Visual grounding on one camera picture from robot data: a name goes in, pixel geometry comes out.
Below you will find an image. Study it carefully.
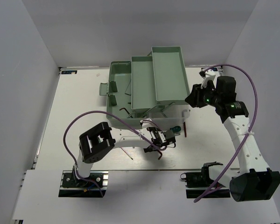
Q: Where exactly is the green toolbox with clear lid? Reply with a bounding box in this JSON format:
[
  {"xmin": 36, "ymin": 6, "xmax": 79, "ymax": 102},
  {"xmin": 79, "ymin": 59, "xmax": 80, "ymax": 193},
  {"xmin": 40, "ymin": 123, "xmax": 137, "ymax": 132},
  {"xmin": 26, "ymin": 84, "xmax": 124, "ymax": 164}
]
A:
[{"xmin": 99, "ymin": 46, "xmax": 190, "ymax": 130}]

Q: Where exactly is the blue handled screwdriver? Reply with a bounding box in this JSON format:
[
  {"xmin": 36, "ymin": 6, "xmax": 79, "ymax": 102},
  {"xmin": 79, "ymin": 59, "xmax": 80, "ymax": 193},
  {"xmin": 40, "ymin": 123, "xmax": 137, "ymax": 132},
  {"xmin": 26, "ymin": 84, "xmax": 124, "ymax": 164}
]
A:
[{"xmin": 121, "ymin": 147, "xmax": 133, "ymax": 160}]

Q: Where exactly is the long brown hex key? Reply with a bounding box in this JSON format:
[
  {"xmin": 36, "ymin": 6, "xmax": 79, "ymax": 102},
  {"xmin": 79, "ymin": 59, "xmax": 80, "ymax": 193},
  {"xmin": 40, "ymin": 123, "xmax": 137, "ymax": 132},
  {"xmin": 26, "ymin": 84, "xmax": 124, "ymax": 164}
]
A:
[{"xmin": 183, "ymin": 122, "xmax": 187, "ymax": 138}]

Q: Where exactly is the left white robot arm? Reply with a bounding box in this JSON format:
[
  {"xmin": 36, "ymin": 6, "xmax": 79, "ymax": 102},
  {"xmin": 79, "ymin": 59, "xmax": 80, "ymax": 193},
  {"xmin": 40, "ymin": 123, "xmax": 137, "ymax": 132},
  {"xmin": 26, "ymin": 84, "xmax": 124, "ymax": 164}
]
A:
[{"xmin": 73, "ymin": 122, "xmax": 176, "ymax": 186}]

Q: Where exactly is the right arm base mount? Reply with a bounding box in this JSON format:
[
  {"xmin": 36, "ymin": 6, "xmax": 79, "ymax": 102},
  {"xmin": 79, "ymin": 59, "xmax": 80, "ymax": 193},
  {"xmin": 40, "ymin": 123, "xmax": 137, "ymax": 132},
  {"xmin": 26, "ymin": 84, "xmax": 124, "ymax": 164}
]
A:
[{"xmin": 180, "ymin": 172, "xmax": 231, "ymax": 199}]

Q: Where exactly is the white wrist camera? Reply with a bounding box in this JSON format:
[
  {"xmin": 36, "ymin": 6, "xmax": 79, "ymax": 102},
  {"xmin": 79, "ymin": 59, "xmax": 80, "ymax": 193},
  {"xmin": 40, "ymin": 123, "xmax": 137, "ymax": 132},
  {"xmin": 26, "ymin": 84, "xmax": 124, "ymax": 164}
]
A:
[
  {"xmin": 140, "ymin": 119, "xmax": 154, "ymax": 129},
  {"xmin": 199, "ymin": 69, "xmax": 216, "ymax": 89}
]

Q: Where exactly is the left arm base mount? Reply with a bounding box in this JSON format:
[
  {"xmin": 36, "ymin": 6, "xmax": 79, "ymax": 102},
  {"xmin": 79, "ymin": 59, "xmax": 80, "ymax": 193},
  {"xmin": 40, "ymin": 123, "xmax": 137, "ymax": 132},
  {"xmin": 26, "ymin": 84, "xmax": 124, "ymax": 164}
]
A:
[{"xmin": 58, "ymin": 171, "xmax": 109, "ymax": 198}]

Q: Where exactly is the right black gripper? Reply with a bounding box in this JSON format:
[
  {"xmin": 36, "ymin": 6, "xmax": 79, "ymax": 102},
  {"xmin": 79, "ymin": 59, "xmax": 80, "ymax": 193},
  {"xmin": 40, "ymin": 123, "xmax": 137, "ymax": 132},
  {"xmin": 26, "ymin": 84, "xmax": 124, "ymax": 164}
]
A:
[{"xmin": 185, "ymin": 81, "xmax": 221, "ymax": 108}]

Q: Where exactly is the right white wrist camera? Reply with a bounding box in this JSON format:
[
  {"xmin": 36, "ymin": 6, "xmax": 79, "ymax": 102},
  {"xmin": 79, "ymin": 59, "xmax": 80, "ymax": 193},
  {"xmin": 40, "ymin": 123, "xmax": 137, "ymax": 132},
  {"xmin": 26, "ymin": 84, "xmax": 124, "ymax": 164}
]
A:
[{"xmin": 199, "ymin": 69, "xmax": 216, "ymax": 89}]

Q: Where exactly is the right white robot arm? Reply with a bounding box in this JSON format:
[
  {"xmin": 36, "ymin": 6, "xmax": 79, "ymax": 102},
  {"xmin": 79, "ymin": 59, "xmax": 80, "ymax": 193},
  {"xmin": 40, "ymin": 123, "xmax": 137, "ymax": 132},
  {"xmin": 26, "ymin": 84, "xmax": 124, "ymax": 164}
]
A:
[{"xmin": 185, "ymin": 76, "xmax": 280, "ymax": 202}]

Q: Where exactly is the large brown hex key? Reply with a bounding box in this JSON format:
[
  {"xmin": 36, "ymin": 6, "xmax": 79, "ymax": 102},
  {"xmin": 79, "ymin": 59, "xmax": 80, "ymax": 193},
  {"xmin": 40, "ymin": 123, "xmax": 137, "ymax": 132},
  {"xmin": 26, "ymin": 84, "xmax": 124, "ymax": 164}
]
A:
[{"xmin": 156, "ymin": 150, "xmax": 163, "ymax": 160}]

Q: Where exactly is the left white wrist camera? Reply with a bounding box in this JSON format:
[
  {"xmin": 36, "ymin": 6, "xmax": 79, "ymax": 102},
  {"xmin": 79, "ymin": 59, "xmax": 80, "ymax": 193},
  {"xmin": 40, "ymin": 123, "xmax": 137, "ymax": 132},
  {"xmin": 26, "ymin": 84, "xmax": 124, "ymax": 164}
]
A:
[{"xmin": 140, "ymin": 119, "xmax": 154, "ymax": 129}]

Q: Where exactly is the stubby green screwdriver upper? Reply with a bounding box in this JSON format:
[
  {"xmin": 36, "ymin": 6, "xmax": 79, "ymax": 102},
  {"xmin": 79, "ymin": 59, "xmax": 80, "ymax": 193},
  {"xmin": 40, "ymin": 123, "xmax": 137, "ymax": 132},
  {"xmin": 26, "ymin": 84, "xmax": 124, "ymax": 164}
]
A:
[{"xmin": 170, "ymin": 126, "xmax": 181, "ymax": 135}]

